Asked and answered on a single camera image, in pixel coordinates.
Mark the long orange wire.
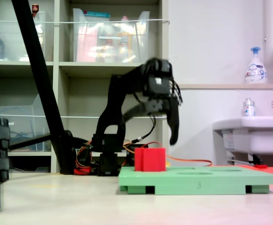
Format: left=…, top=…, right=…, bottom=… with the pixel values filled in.
left=165, top=154, right=213, bottom=167

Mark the red cross columnar block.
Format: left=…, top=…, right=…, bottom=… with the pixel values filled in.
left=134, top=147, right=167, bottom=172

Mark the clear bin with packages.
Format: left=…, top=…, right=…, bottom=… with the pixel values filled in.
left=72, top=8, right=151, bottom=63

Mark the white sink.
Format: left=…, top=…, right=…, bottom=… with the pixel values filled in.
left=212, top=116, right=273, bottom=166

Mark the small clear sanitizer bottle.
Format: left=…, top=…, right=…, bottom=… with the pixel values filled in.
left=242, top=97, right=256, bottom=120

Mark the beige shelf unit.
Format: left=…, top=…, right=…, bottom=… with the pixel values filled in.
left=0, top=0, right=170, bottom=174

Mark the pink capped refill bottle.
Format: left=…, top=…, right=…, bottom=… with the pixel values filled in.
left=117, top=15, right=137, bottom=63

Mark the thin black tagged wire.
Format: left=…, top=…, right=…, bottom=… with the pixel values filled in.
left=124, top=114, right=157, bottom=145

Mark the white shelf wire rail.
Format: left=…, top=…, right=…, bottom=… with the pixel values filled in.
left=0, top=19, right=171, bottom=25
left=0, top=112, right=172, bottom=120

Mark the clear plastic bin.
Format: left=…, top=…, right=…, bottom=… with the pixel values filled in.
left=0, top=93, right=52, bottom=152
left=0, top=11, right=47, bottom=62

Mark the red printed base clamp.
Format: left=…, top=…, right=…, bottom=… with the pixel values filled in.
left=74, top=165, right=91, bottom=175

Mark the white foam soap pump bottle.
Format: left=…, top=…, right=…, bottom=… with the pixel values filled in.
left=243, top=46, right=268, bottom=84

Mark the black tripod leg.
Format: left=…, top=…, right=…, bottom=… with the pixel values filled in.
left=8, top=0, right=81, bottom=175

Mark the short black wire loop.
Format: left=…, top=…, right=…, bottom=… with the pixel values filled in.
left=172, top=78, right=183, bottom=106

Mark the orange wire loop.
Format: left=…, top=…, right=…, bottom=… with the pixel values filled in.
left=76, top=140, right=93, bottom=170

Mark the blue topped zip bag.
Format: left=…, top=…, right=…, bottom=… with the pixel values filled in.
left=83, top=10, right=111, bottom=23

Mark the sink sticker label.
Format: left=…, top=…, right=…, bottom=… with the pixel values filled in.
left=221, top=130, right=235, bottom=150

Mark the green shape hole board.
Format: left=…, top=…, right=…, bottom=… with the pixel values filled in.
left=118, top=165, right=273, bottom=195

